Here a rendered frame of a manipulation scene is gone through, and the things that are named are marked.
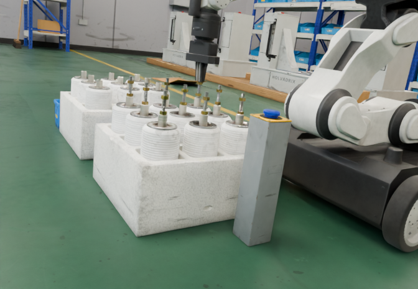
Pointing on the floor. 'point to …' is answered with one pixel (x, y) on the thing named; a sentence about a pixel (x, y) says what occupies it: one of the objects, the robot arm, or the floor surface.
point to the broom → (20, 20)
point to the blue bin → (57, 112)
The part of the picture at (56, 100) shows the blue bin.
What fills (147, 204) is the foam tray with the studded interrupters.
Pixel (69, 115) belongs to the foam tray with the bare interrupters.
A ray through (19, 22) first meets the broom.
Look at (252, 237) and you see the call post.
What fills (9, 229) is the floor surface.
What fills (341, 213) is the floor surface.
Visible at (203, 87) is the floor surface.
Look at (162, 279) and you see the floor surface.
